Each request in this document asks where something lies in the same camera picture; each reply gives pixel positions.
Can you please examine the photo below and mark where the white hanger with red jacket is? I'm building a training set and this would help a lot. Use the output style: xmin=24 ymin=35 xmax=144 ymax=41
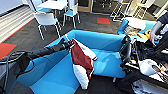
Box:
xmin=64 ymin=32 xmax=75 ymax=43

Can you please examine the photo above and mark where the red and white jacket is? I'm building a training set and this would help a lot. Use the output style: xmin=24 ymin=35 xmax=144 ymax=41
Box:
xmin=69 ymin=38 xmax=99 ymax=92

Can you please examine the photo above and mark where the white and blue chair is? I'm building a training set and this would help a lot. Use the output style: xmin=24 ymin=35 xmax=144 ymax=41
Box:
xmin=62 ymin=3 xmax=82 ymax=29
xmin=32 ymin=11 xmax=63 ymax=42

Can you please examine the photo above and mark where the large blue sofa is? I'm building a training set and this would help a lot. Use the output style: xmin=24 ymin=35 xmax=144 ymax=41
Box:
xmin=4 ymin=29 xmax=129 ymax=94

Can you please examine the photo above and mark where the small blue sofa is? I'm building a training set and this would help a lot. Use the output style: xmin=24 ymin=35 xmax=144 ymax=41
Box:
xmin=117 ymin=18 xmax=168 ymax=38

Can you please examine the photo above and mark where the white high stool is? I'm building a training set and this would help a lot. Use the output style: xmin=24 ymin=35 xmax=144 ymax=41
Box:
xmin=109 ymin=0 xmax=133 ymax=23

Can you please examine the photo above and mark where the white cushion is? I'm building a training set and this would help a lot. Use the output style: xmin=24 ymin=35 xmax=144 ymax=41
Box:
xmin=127 ymin=16 xmax=148 ymax=32

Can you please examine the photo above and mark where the orange object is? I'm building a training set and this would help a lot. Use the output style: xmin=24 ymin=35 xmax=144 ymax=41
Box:
xmin=137 ymin=29 xmax=153 ymax=42

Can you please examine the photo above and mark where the black cart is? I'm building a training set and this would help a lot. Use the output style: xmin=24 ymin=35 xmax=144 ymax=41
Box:
xmin=118 ymin=33 xmax=168 ymax=94

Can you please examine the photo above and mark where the yellow round stool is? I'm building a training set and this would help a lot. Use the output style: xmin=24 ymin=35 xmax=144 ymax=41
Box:
xmin=133 ymin=0 xmax=151 ymax=19

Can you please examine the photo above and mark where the white rounded bag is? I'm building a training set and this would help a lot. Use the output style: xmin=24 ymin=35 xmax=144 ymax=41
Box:
xmin=137 ymin=59 xmax=159 ymax=77

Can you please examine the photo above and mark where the thin black looped cable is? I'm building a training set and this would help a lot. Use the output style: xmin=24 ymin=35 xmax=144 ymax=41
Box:
xmin=0 ymin=49 xmax=36 ymax=94

